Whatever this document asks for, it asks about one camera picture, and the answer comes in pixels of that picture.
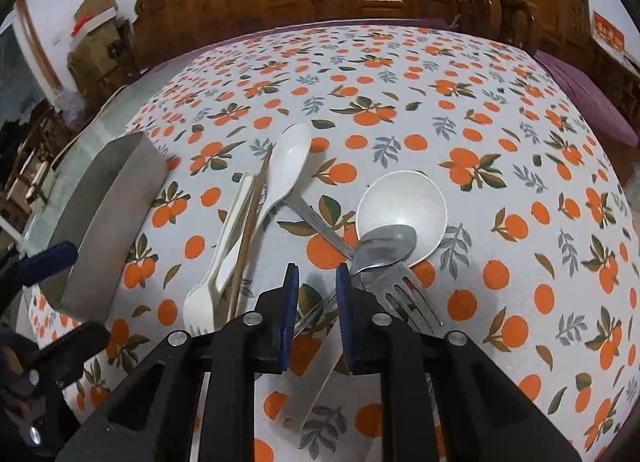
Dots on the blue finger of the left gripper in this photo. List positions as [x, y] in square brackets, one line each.
[55, 259]
[64, 359]

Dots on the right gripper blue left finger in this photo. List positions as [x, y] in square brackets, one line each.
[194, 390]

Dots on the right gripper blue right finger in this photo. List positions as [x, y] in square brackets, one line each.
[443, 398]

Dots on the white plastic fork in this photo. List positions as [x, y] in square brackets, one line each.
[198, 308]

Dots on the dark brown chopstick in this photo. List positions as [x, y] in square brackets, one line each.
[248, 230]

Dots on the metal fork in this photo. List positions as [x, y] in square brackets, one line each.
[427, 314]

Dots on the metal spoon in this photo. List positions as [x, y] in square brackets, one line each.
[376, 266]

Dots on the white round ladle spoon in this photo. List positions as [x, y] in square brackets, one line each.
[405, 197]

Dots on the white plastic soup spoon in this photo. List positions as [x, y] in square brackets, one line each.
[286, 163]

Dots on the wooden chair at left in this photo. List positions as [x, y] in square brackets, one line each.
[24, 148]

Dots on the grey metal tray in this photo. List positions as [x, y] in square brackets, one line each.
[102, 219]

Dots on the wooden framed glass door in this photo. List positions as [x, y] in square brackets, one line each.
[27, 76]

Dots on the stacked cardboard boxes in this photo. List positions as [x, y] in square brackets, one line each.
[97, 44]

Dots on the orange print tablecloth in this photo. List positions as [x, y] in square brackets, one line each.
[526, 240]

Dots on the purple armchair cushion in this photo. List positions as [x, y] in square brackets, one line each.
[598, 111]

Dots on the red calendar card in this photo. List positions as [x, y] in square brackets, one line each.
[608, 34]

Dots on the carved wooden armchair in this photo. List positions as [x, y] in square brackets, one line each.
[564, 29]

